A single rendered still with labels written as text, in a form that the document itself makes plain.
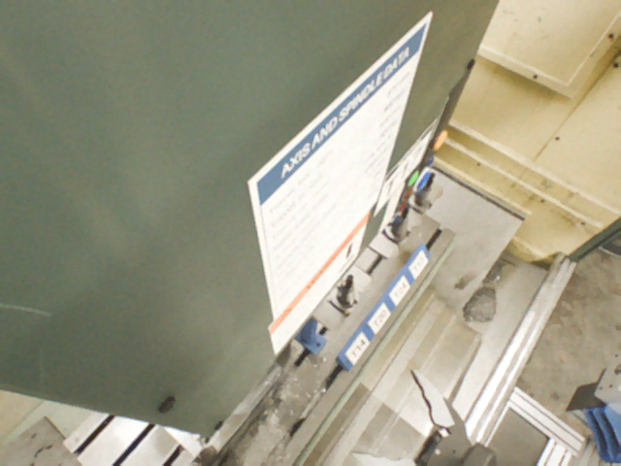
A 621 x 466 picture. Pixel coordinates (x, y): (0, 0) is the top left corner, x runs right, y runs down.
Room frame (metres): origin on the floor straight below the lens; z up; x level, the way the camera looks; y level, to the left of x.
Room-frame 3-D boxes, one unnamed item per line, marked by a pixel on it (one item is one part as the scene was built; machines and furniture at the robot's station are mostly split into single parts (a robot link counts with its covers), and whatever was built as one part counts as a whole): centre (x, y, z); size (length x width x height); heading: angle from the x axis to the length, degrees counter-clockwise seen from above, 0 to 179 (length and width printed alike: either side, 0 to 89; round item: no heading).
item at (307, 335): (0.31, -0.01, 1.05); 0.10 x 0.05 x 0.30; 54
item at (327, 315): (0.28, -0.05, 1.21); 0.07 x 0.05 x 0.01; 54
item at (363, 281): (0.37, -0.12, 1.21); 0.07 x 0.05 x 0.01; 54
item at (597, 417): (0.08, -0.76, 0.98); 0.09 x 0.09 x 0.09; 51
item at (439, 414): (0.09, -0.19, 1.43); 0.09 x 0.03 x 0.06; 16
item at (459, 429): (0.04, -0.21, 1.45); 0.09 x 0.05 x 0.02; 16
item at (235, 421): (0.15, 0.23, 0.97); 0.29 x 0.23 x 0.05; 144
